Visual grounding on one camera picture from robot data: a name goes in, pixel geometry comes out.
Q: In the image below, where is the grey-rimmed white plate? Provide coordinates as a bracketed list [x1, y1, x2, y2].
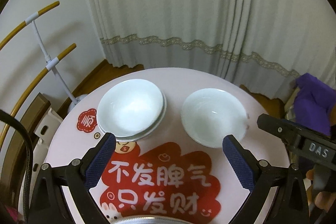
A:
[113, 215, 191, 224]

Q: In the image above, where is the white bowl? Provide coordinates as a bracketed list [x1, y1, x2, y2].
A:
[181, 88, 248, 148]
[96, 79, 165, 139]
[96, 90, 167, 141]

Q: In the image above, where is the person's right hand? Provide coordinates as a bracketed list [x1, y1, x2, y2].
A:
[305, 168, 336, 214]

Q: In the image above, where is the purple cloth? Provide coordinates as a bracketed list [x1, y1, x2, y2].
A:
[293, 73, 335, 137]

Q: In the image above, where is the white storage drawer unit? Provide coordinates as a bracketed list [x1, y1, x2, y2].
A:
[32, 107, 63, 178]

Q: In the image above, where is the dark wooden cabinet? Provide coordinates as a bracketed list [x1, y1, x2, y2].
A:
[0, 92, 51, 188]

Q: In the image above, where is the white rack stand with base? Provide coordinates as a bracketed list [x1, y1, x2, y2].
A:
[25, 11, 87, 114]

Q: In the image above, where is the white pleated curtain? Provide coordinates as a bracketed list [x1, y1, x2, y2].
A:
[88, 0, 335, 100]

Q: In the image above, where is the upper yellow rack bar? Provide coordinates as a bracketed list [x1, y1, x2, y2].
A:
[0, 1, 60, 50]

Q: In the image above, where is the black cable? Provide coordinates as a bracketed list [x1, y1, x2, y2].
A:
[0, 109, 35, 224]

